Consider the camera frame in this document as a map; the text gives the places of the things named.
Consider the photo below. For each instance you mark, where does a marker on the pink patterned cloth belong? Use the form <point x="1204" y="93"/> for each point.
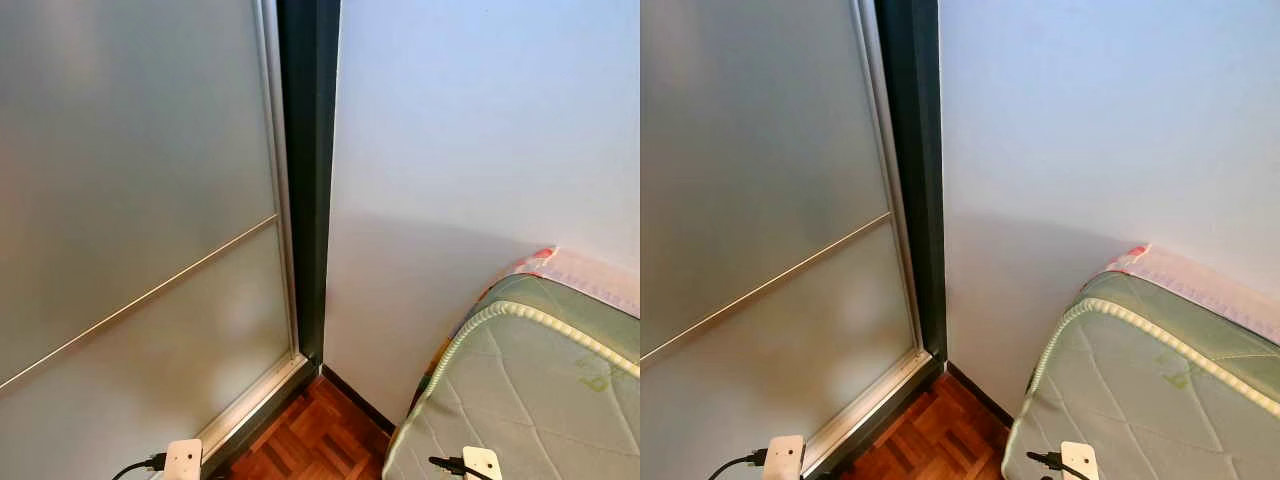
<point x="595" y="280"/>
<point x="1190" y="285"/>

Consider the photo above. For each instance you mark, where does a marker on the frosted glass sliding door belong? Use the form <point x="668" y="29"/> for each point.
<point x="760" y="150"/>
<point x="130" y="150"/>

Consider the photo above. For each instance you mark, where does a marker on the silver door floor track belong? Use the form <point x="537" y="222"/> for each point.
<point x="262" y="400"/>
<point x="870" y="400"/>

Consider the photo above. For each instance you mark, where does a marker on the dark baseboard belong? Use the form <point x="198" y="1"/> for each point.
<point x="980" y="395"/>
<point x="355" y="400"/>

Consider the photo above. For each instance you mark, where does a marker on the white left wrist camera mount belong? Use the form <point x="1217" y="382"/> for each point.
<point x="784" y="460"/>
<point x="183" y="462"/>

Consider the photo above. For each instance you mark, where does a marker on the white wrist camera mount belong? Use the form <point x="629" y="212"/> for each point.
<point x="482" y="465"/>
<point x="183" y="462"/>
<point x="1080" y="463"/>
<point x="784" y="460"/>

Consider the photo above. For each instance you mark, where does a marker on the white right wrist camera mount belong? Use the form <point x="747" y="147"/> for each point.
<point x="1080" y="463"/>
<point x="482" y="465"/>

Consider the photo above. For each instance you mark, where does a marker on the dark green door frame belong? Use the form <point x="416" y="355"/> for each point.
<point x="912" y="150"/>
<point x="308" y="150"/>

